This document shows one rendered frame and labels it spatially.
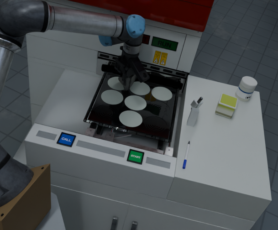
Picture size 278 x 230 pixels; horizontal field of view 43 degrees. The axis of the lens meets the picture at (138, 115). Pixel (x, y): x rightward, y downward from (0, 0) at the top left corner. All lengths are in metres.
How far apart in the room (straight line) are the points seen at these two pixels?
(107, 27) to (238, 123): 0.70
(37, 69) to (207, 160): 1.03
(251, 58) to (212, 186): 2.83
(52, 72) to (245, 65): 2.39
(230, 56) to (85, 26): 2.82
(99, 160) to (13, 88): 1.85
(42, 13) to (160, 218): 0.89
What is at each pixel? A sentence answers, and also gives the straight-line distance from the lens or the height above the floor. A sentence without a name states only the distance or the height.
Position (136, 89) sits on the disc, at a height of 0.90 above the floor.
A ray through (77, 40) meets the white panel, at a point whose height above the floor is 1.01.
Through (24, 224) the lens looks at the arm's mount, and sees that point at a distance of 1.18.
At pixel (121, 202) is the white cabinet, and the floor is 0.73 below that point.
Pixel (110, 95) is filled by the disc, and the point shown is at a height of 0.90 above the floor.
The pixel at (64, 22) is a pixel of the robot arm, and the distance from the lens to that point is 1.19.
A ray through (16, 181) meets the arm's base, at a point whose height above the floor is 1.07.
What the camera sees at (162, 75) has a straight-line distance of 1.74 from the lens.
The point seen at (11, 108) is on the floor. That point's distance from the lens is 2.86.
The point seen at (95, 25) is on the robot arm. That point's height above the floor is 1.34.
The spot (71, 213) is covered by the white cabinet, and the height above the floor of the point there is 0.55.
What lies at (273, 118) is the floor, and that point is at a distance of 3.32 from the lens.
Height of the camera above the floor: 1.95
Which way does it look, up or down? 43 degrees down
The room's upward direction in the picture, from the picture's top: 13 degrees clockwise
